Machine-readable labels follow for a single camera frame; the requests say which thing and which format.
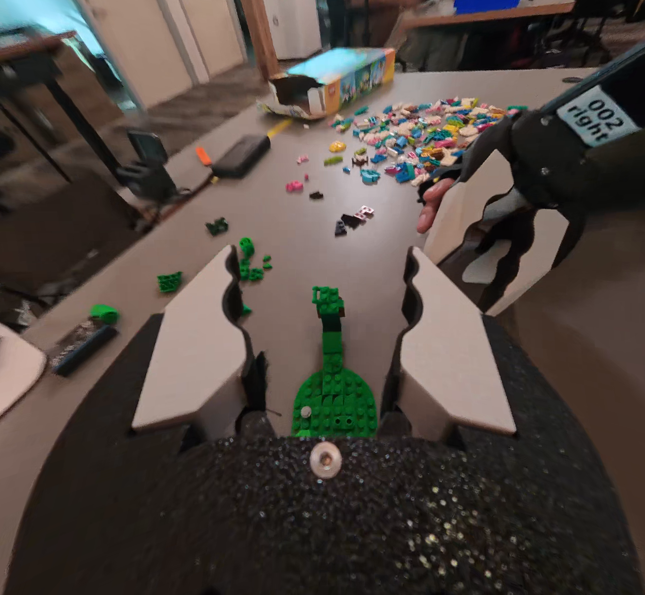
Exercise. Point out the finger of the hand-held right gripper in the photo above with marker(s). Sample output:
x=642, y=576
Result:
x=539, y=272
x=463, y=206

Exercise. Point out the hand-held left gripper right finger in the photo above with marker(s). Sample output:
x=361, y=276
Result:
x=448, y=358

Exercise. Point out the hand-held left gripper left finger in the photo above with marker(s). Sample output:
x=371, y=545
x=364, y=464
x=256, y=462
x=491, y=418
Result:
x=196, y=353

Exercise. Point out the green brick model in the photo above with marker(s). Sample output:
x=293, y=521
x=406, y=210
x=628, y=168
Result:
x=335, y=393

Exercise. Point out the person's right hand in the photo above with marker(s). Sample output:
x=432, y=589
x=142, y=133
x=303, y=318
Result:
x=433, y=206

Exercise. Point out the pile of colourful bricks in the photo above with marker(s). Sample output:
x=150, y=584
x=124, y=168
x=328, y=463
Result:
x=433, y=136

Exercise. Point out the reddish brown studded plate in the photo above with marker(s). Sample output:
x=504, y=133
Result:
x=365, y=212

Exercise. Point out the teal curved brick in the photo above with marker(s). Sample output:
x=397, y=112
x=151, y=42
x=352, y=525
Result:
x=369, y=176

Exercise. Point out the bright green curved brick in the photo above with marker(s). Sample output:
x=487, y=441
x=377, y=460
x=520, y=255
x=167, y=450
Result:
x=105, y=313

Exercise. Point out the dark bar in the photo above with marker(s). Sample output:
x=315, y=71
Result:
x=85, y=350

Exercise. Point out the black brick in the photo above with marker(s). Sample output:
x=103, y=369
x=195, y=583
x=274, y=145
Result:
x=351, y=220

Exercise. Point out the scattered green bricks group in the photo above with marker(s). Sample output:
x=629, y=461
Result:
x=247, y=247

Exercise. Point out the dark blue wedge brick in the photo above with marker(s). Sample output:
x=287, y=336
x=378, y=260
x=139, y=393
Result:
x=340, y=229

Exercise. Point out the dark green brick piece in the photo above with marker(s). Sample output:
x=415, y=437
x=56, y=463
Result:
x=216, y=227

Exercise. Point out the lime green brick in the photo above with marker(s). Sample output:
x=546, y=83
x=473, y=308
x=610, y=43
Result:
x=332, y=160

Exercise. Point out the yellow brick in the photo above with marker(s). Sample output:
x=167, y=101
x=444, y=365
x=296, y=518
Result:
x=337, y=146

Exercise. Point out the wooden table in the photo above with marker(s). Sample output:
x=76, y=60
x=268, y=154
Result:
x=504, y=15

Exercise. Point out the pink brick piece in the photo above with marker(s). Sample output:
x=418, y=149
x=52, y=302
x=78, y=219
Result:
x=295, y=186

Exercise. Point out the torn cardboard toy box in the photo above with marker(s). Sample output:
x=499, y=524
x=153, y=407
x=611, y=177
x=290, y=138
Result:
x=342, y=78

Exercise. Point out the white rounded object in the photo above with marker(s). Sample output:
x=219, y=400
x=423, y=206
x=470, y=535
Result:
x=17, y=368

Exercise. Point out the black stand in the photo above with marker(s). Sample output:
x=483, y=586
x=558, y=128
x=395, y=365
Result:
x=148, y=171

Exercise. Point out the small orange tool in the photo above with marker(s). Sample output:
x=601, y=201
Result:
x=203, y=155

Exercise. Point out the black power bank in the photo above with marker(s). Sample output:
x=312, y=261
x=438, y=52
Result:
x=241, y=156

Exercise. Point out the low white cabinet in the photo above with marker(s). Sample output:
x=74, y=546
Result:
x=292, y=20

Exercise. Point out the wooden pillar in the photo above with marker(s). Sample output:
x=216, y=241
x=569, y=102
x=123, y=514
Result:
x=254, y=10

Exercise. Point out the white wardrobe doors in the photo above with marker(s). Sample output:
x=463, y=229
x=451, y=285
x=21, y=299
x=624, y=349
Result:
x=151, y=15

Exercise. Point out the dark side table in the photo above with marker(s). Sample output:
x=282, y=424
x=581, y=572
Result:
x=35, y=50

